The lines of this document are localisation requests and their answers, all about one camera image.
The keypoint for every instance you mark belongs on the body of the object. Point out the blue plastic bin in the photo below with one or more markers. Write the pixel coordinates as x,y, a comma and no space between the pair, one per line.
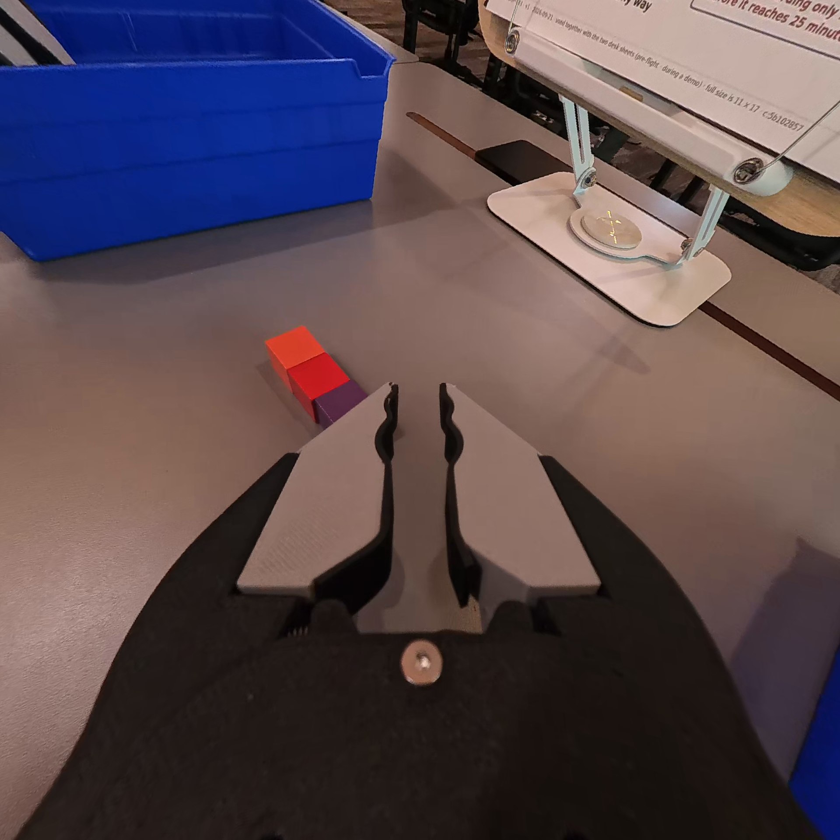
820,774
197,164

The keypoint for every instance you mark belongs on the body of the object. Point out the grey desk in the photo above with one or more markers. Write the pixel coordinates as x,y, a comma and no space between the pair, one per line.
164,459

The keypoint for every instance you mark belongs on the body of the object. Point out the white document stand wooden board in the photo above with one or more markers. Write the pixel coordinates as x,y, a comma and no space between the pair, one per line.
544,216

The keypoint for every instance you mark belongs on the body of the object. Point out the purple wooden cube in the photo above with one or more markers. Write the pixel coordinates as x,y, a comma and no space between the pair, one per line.
338,403

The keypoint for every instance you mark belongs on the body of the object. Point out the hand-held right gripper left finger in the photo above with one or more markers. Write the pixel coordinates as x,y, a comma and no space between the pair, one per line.
315,518

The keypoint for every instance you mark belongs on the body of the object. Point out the red wooden cube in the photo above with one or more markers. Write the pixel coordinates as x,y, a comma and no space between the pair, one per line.
318,379

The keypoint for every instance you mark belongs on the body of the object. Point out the white instruction sheet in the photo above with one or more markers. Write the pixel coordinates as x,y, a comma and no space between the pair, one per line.
656,59

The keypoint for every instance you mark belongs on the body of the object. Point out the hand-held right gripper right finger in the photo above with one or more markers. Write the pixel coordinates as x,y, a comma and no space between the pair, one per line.
518,518

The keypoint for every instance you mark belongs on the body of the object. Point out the orange wooden cube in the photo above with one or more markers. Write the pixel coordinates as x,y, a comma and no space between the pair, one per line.
295,348

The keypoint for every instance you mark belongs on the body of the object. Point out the black flat rectangular pad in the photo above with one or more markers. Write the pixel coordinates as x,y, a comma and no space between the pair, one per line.
518,161

